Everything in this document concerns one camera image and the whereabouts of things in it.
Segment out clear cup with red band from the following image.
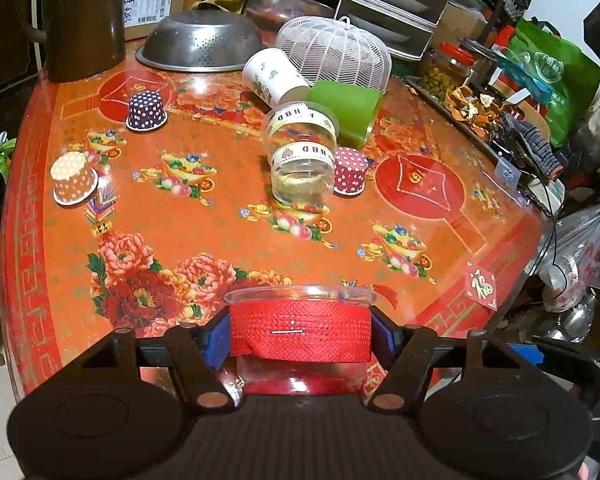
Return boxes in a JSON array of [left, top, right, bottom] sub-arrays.
[[225, 285, 377, 396]]

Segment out green plastic cup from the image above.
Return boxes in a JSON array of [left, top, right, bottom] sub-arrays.
[[308, 80, 382, 150]]

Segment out white paper cup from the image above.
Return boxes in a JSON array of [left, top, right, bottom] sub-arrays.
[[242, 48, 310, 108]]

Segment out red fu paper card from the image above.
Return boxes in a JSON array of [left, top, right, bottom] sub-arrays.
[[464, 261, 498, 311]]

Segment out red polka dot cupcake liner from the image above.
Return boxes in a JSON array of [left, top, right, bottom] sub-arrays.
[[334, 146, 368, 196]]

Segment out orange polka dot cupcake liner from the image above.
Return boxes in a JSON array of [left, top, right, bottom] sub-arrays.
[[50, 152, 98, 206]]

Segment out clear glass jar with labels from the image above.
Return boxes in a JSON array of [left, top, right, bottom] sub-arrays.
[[263, 101, 339, 208]]

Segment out purple polka dot cupcake liner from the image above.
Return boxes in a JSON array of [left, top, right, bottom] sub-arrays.
[[125, 90, 168, 133]]

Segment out tray of dried peels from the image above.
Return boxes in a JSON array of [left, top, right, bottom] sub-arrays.
[[406, 76, 564, 183]]

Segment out red lid pickle jar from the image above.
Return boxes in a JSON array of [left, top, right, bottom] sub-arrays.
[[416, 41, 475, 101]]

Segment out white mesh food cover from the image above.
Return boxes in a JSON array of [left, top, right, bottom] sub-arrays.
[[274, 16, 392, 92]]

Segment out green shopping bag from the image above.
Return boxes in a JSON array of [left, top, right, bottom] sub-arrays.
[[505, 18, 600, 148]]

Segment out brown plastic pitcher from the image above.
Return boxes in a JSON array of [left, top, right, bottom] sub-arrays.
[[23, 0, 125, 82]]

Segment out steel bowl behind colander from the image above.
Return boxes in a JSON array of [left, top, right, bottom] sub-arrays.
[[242, 0, 335, 32]]

